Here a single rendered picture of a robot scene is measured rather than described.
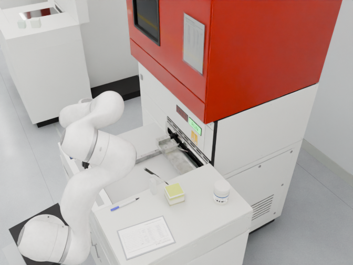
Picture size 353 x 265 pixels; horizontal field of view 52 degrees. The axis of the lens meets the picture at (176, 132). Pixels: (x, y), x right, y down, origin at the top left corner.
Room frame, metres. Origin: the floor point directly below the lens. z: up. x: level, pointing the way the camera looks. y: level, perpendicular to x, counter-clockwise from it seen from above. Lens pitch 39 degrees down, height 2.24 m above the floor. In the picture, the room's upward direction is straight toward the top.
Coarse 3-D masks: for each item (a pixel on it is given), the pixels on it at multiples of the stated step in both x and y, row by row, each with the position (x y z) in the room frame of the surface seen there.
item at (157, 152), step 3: (153, 150) 1.54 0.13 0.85; (156, 150) 1.54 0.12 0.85; (159, 150) 1.54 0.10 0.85; (147, 153) 1.51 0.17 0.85; (150, 153) 1.51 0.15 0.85; (153, 153) 1.52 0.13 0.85; (156, 153) 1.52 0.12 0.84; (159, 153) 1.53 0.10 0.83; (138, 156) 1.49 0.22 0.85; (141, 156) 1.49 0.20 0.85; (144, 156) 1.49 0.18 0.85; (147, 156) 1.49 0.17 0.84; (150, 156) 1.50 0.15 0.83; (153, 156) 1.51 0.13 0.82; (138, 159) 1.47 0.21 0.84; (141, 159) 1.48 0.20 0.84; (144, 159) 1.49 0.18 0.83; (138, 162) 1.47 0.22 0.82
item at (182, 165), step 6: (156, 144) 1.57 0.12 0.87; (162, 144) 1.56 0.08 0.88; (162, 150) 1.51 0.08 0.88; (174, 150) 1.50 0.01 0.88; (168, 156) 1.45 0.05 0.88; (174, 156) 1.45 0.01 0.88; (180, 156) 1.45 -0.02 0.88; (174, 162) 1.40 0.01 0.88; (180, 162) 1.40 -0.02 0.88; (186, 162) 1.40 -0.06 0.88; (180, 168) 1.36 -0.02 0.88; (186, 168) 1.36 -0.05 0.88; (192, 168) 1.36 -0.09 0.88; (180, 174) 1.34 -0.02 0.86
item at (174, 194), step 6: (168, 186) 1.09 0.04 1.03; (174, 186) 1.09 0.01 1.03; (180, 186) 1.09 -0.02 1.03; (168, 192) 1.06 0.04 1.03; (174, 192) 1.06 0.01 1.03; (180, 192) 1.06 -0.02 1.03; (168, 198) 1.04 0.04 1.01; (174, 198) 1.04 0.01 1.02; (180, 198) 1.05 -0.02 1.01; (174, 204) 1.04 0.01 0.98
